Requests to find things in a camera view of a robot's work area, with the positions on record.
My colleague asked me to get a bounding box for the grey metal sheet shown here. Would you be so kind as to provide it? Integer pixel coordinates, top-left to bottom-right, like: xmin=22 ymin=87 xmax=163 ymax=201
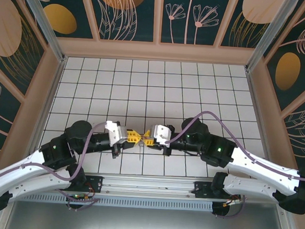
xmin=0 ymin=184 xmax=303 ymax=229

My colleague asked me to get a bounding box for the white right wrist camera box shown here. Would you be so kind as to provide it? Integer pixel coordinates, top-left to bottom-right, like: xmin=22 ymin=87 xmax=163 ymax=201
xmin=150 ymin=123 xmax=174 ymax=150

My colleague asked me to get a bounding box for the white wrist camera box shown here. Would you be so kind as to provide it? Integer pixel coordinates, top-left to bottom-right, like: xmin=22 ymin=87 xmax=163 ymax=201
xmin=103 ymin=120 xmax=130 ymax=147
xmin=150 ymin=123 xmax=174 ymax=150

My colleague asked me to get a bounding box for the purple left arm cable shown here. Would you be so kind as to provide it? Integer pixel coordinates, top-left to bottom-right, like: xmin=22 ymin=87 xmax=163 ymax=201
xmin=0 ymin=116 xmax=111 ymax=214

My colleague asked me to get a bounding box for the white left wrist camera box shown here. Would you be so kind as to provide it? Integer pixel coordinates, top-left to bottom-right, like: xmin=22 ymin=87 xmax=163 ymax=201
xmin=103 ymin=120 xmax=130 ymax=147

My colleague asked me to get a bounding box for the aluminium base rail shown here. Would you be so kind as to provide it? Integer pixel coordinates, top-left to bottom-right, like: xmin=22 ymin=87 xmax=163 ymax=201
xmin=5 ymin=164 xmax=292 ymax=209

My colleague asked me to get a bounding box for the connector with red wires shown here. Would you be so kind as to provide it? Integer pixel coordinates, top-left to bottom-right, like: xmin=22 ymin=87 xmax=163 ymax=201
xmin=223 ymin=193 xmax=242 ymax=208
xmin=66 ymin=187 xmax=97 ymax=203

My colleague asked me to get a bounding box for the slotted grey cable duct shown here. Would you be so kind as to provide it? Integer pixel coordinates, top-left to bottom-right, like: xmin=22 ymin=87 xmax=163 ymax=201
xmin=14 ymin=188 xmax=215 ymax=215

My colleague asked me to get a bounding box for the aluminium frame post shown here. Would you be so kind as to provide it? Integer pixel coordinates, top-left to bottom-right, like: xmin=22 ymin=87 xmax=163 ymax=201
xmin=244 ymin=0 xmax=300 ymax=76
xmin=10 ymin=0 xmax=73 ymax=62

